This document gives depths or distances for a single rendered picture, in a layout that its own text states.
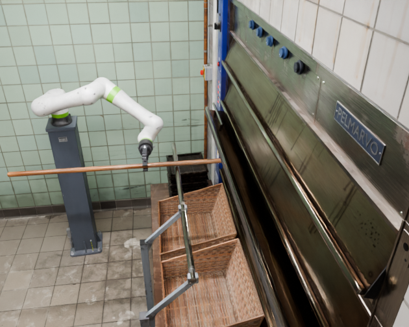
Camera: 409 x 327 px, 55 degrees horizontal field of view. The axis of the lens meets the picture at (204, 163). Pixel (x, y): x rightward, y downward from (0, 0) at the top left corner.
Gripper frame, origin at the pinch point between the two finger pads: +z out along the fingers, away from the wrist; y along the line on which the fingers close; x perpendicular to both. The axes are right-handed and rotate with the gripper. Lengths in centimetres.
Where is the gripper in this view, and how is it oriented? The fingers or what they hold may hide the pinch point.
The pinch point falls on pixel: (145, 165)
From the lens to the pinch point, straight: 240.8
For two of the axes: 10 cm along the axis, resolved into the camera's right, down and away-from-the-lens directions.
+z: 1.2, 5.1, -8.5
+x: -9.9, 0.6, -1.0
